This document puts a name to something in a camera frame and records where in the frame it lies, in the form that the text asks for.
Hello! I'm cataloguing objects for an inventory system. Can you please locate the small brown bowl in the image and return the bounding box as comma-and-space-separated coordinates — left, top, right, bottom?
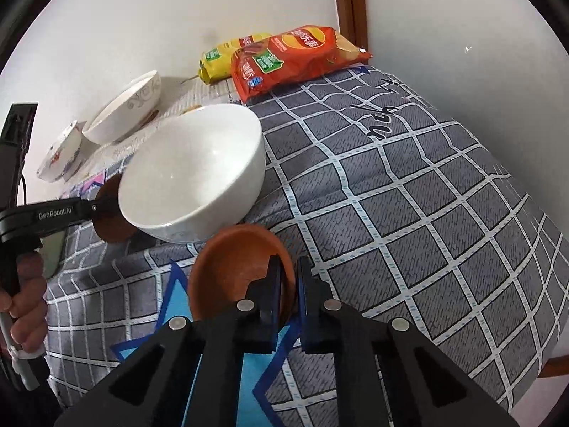
92, 174, 138, 243
187, 225, 296, 325

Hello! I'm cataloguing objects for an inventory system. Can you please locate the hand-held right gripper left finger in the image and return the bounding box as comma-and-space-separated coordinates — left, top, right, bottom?
53, 253, 285, 427

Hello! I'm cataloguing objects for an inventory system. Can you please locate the large white patterned bowl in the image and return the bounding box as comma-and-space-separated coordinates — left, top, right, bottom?
81, 70, 161, 145

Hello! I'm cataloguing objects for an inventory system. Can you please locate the brown wooden door frame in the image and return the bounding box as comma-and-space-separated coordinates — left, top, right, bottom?
330, 0, 369, 49

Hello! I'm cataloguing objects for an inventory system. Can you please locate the red chip bag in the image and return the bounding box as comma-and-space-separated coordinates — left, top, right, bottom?
230, 27, 373, 104

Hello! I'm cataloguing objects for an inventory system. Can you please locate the person's left hand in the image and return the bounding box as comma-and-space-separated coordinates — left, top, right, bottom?
0, 253, 49, 354

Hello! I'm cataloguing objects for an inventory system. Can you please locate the yellow chip bag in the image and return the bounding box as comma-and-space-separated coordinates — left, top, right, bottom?
198, 32, 274, 84

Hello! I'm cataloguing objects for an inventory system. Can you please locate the plain white bowl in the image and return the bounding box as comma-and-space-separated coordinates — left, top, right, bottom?
118, 104, 266, 244

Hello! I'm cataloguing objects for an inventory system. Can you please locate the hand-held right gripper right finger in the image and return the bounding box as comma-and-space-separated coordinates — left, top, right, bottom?
297, 255, 521, 427

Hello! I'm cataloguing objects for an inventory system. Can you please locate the grey checked tablecloth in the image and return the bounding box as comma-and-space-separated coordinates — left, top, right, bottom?
42, 64, 563, 427

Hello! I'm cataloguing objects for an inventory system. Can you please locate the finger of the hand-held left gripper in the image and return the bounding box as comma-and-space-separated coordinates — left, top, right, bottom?
89, 199, 122, 223

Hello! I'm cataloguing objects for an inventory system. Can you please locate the brown wooden baseboard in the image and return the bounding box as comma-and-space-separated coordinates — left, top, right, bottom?
540, 353, 569, 380

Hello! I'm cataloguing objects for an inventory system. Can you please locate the green plate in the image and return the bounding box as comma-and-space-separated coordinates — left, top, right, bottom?
40, 227, 69, 279

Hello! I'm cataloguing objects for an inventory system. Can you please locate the blue patterned footed bowl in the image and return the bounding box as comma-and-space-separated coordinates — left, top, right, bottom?
36, 120, 87, 183

